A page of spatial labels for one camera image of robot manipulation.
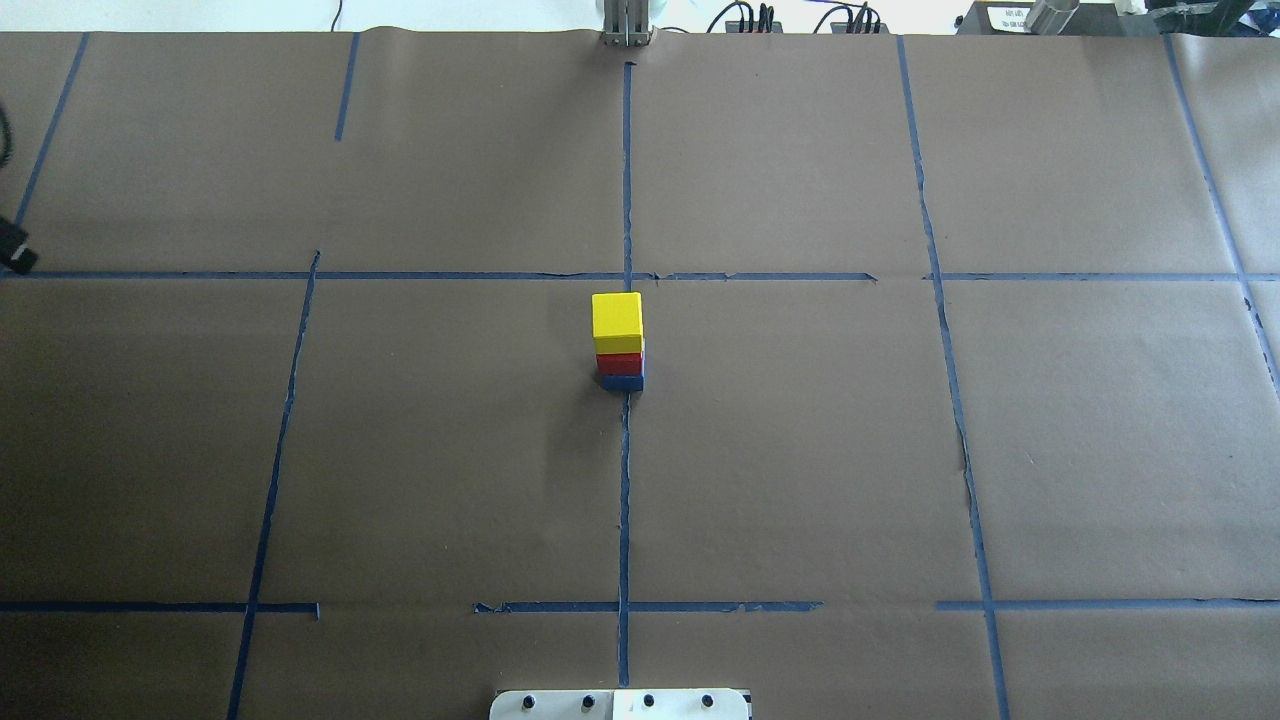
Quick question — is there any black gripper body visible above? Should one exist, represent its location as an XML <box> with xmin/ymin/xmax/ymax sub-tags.
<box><xmin>0</xmin><ymin>218</ymin><xmax>38</xmax><ymax>275</ymax></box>

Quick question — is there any red wooden cube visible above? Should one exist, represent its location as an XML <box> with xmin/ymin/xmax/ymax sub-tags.
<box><xmin>595</xmin><ymin>347</ymin><xmax>645</xmax><ymax>377</ymax></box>

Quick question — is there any yellow wooden cube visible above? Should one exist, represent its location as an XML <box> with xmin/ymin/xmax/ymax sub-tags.
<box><xmin>591</xmin><ymin>292</ymin><xmax>645</xmax><ymax>355</ymax></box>

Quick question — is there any blue wooden cube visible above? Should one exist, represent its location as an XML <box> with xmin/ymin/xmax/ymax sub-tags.
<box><xmin>596</xmin><ymin>374</ymin><xmax>645</xmax><ymax>393</ymax></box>

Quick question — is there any black power strip left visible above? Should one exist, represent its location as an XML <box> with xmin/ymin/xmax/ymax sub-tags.
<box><xmin>705</xmin><ymin>1</ymin><xmax>783</xmax><ymax>35</ymax></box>

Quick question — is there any black power strip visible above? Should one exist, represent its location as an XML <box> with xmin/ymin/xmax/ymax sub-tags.
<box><xmin>705</xmin><ymin>1</ymin><xmax>783</xmax><ymax>35</ymax></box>
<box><xmin>812</xmin><ymin>1</ymin><xmax>891</xmax><ymax>35</ymax></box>

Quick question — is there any black power strip right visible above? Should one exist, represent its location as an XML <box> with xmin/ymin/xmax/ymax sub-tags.
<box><xmin>812</xmin><ymin>1</ymin><xmax>891</xmax><ymax>35</ymax></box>

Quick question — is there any aluminium camera post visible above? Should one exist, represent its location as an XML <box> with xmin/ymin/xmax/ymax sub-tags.
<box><xmin>598</xmin><ymin>0</ymin><xmax>654</xmax><ymax>47</ymax></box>

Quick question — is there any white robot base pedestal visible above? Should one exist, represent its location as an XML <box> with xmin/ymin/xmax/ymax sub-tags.
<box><xmin>488</xmin><ymin>687</ymin><xmax>753</xmax><ymax>719</ymax></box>

